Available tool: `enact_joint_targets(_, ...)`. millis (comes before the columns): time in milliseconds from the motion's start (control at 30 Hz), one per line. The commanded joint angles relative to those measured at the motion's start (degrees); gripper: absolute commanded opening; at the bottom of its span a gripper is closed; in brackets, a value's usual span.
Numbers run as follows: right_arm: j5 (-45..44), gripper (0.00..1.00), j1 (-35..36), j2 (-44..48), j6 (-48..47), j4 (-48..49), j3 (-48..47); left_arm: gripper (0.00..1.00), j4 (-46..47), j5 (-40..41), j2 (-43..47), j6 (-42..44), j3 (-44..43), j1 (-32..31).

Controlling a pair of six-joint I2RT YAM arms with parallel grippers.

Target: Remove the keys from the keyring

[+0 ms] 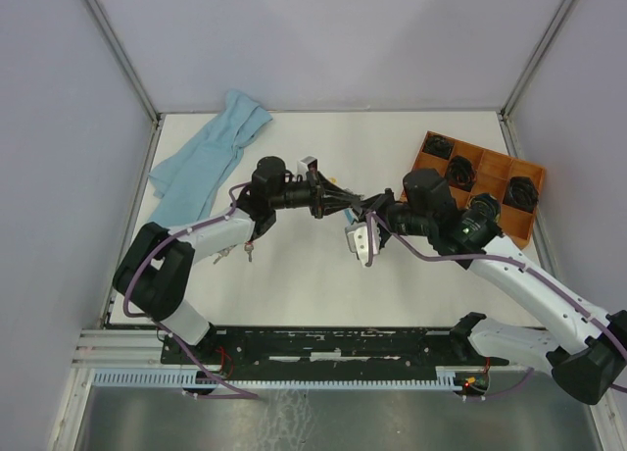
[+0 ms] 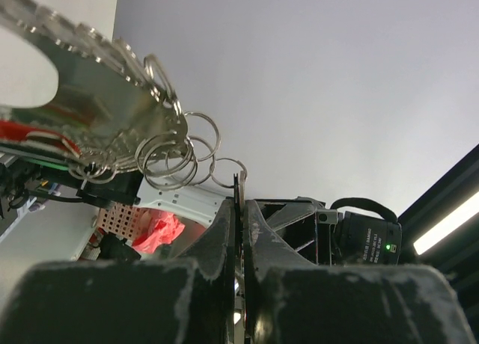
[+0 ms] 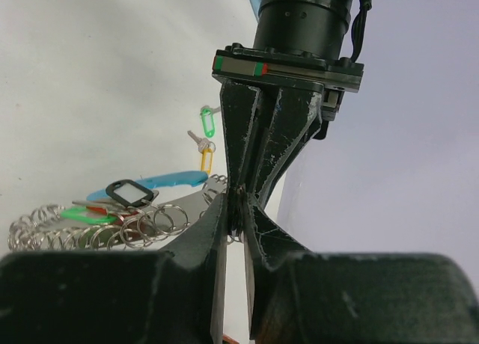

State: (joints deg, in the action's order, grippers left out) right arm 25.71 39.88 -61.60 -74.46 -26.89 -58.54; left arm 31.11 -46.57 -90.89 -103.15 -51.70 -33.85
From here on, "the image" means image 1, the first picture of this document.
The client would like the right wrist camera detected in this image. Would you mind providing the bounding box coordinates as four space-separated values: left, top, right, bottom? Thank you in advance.
345 221 380 268

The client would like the colourful cable bundle in tray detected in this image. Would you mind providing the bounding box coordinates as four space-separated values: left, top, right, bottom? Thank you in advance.
449 156 477 183

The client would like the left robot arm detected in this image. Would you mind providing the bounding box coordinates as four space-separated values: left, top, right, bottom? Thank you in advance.
113 156 362 363

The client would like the aluminium frame rail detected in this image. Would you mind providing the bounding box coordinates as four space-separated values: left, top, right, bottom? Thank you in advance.
72 329 163 369

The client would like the light blue cloth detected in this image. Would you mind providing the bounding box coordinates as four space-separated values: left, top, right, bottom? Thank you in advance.
148 90 272 226

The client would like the blue tagged key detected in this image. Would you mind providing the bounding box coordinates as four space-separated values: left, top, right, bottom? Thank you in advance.
213 249 230 265

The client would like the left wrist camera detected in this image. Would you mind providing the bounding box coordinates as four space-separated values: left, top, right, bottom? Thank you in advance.
297 156 317 177

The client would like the black cable bundle in tray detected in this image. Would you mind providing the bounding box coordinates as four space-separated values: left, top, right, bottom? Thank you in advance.
507 175 539 212

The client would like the large keyring with blue handle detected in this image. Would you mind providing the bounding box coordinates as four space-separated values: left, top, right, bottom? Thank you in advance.
344 209 358 226

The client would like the white slotted cable duct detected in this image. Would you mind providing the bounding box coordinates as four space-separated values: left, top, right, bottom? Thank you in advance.
92 368 460 391

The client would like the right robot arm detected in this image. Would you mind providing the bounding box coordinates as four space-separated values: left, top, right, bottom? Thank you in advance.
351 169 626 405

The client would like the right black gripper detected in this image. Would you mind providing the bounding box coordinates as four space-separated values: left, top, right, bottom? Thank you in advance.
350 188 433 242

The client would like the orange wooden compartment tray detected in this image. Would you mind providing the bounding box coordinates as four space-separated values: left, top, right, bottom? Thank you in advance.
412 131 546 248

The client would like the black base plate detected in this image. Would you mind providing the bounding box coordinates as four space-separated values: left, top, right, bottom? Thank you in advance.
189 326 507 367

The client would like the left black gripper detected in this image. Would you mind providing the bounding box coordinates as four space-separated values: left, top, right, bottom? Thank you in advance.
271 169 358 220

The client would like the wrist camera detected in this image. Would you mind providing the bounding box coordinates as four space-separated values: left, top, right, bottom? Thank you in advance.
345 221 380 268
297 156 317 177

